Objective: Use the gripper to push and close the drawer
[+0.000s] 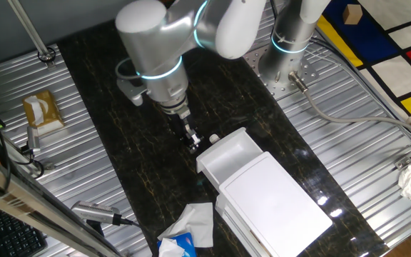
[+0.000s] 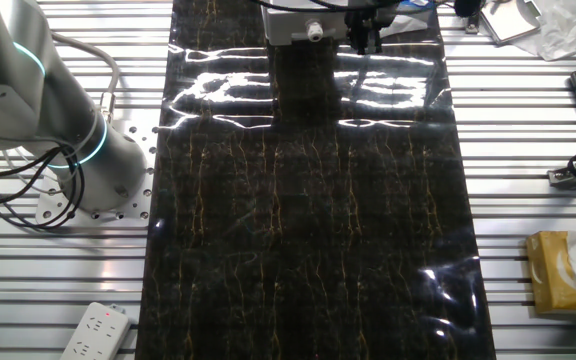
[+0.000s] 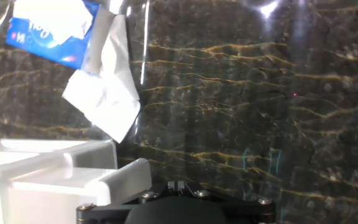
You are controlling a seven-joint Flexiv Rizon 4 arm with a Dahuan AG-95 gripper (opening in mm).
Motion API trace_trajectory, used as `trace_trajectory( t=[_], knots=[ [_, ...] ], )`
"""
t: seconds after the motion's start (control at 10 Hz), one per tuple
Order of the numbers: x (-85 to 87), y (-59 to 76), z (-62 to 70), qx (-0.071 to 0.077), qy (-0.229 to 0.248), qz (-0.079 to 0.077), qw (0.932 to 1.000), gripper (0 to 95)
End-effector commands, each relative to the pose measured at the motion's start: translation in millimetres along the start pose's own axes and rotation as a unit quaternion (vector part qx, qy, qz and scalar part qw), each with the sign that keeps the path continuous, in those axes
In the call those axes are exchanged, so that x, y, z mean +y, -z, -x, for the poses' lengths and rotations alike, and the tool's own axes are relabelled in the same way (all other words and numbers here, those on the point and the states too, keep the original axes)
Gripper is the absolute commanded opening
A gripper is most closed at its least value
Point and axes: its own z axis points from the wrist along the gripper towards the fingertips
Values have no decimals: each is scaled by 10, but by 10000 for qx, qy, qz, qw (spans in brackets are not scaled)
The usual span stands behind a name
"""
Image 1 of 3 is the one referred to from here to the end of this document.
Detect black camera cable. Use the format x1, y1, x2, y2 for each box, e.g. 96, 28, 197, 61
118, 216, 143, 229

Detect white plastic drawer cabinet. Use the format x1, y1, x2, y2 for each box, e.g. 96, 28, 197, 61
215, 151, 334, 257

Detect large silver camera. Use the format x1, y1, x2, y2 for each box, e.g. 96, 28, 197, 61
70, 199, 123, 236

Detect crumpled white tissue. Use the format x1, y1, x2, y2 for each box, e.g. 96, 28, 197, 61
158, 238, 186, 257

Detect black keyboard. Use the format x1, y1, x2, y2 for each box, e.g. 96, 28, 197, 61
0, 205, 49, 257

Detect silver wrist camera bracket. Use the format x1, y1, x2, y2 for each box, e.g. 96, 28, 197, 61
116, 76, 148, 107

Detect black marble pattern mat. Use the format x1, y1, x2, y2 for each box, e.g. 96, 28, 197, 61
56, 19, 390, 257

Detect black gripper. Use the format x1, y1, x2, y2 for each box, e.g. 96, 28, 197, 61
168, 110, 203, 154

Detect white tissue strip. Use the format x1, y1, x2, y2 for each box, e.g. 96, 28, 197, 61
24, 95, 46, 126

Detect white plastic drawer with knob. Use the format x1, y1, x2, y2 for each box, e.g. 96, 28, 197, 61
196, 127, 264, 187

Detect gray robot base cable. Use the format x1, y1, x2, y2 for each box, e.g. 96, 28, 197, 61
288, 71, 411, 142

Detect aluminium frame beam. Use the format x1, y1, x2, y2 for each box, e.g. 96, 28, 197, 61
0, 146, 121, 257

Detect small silver camera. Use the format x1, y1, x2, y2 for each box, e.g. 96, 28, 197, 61
26, 126, 42, 157

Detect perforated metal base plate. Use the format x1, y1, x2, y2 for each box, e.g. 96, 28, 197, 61
243, 46, 320, 101

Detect flat white tissue sheet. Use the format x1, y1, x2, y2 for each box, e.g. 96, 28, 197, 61
157, 202, 215, 249

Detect brown tissue box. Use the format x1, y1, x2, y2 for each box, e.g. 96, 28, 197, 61
22, 89, 66, 136

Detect black cable bundle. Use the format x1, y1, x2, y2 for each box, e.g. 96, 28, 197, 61
0, 84, 46, 196

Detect silver metal pole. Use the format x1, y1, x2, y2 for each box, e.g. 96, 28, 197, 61
7, 0, 56, 69

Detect colour block pattern mat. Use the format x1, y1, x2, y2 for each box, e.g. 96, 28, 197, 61
315, 0, 411, 119

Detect blue tissue pack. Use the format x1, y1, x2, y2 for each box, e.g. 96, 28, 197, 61
156, 232, 198, 257

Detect small wooden block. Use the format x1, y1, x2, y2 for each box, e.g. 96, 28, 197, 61
342, 4, 364, 26

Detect thin wrist camera cable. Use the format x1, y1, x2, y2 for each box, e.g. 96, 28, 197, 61
115, 56, 143, 81

